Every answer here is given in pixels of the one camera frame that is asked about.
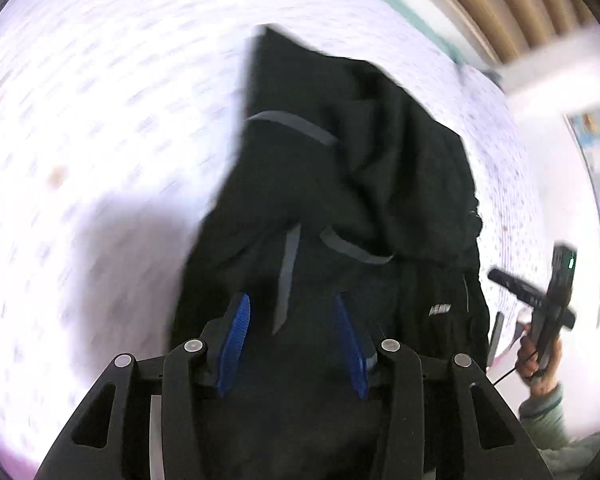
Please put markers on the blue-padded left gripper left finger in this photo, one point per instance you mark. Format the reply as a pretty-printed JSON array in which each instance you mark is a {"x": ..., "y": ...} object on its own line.
[{"x": 224, "y": 338}]

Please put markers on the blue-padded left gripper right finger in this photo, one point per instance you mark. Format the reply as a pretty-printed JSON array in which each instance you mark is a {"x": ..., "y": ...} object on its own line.
[{"x": 357, "y": 344}]

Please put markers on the black hooded jacket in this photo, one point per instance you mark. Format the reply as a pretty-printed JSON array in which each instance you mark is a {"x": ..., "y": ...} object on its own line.
[{"x": 345, "y": 191}]

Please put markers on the grey-green sleeve forearm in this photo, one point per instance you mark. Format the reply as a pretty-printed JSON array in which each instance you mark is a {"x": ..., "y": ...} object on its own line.
[{"x": 543, "y": 419}]

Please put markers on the person's right hand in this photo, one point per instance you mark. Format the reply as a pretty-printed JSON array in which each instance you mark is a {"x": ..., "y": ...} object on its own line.
[{"x": 527, "y": 367}]

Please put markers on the brown wooden slatted headboard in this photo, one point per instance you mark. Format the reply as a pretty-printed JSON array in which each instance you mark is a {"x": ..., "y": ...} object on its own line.
[{"x": 509, "y": 29}]

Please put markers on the green bed sheet edge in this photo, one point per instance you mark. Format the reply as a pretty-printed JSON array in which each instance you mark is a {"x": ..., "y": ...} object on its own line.
[{"x": 417, "y": 22}]

